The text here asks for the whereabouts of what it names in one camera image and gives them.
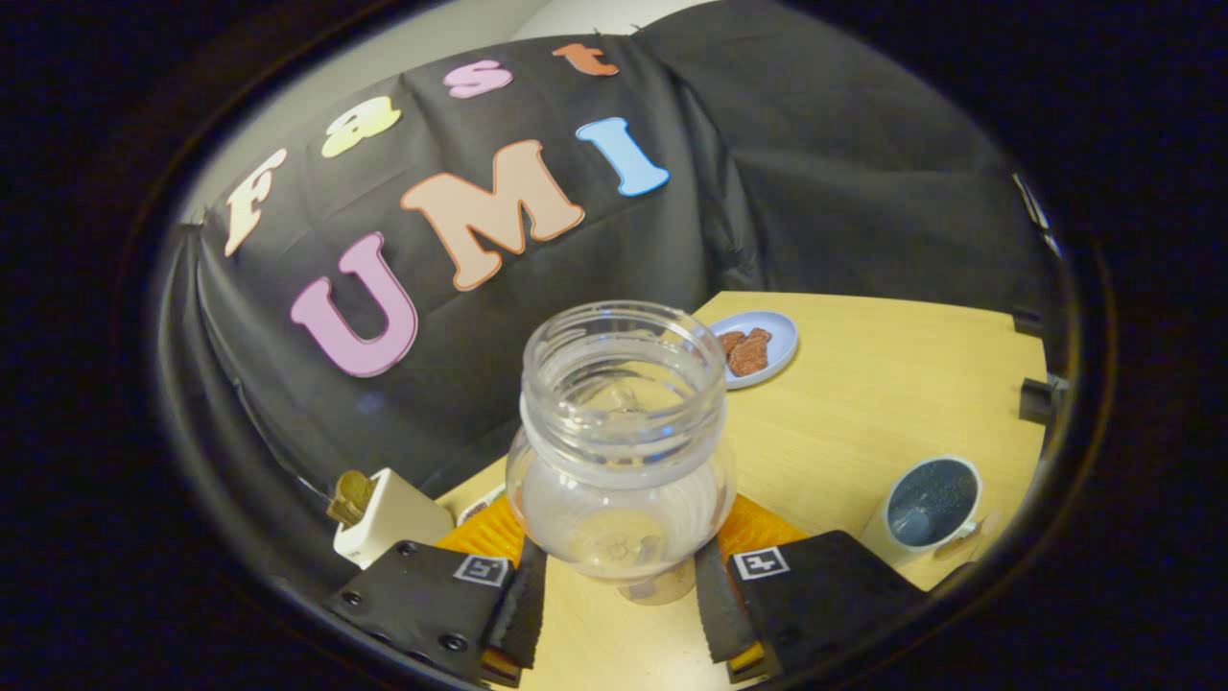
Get white cup with dark inside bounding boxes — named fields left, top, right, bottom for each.
left=859, top=455, right=985, bottom=568

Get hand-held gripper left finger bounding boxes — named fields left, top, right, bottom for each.
left=326, top=496, right=549, bottom=688

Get wooden table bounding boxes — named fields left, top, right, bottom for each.
left=437, top=291, right=1050, bottom=691

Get brown snack pieces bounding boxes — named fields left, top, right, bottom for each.
left=719, top=327, right=773, bottom=378

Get white carton with gold cap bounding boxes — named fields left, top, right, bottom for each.
left=326, top=467, right=455, bottom=570

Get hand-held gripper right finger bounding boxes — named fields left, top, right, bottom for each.
left=695, top=494, right=928, bottom=684

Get clear plastic bottle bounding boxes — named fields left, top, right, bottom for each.
left=506, top=300, right=738, bottom=607

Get black backdrop cloth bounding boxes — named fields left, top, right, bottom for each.
left=156, top=0, right=1068, bottom=586

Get light blue plate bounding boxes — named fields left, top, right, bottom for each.
left=708, top=310, right=800, bottom=391

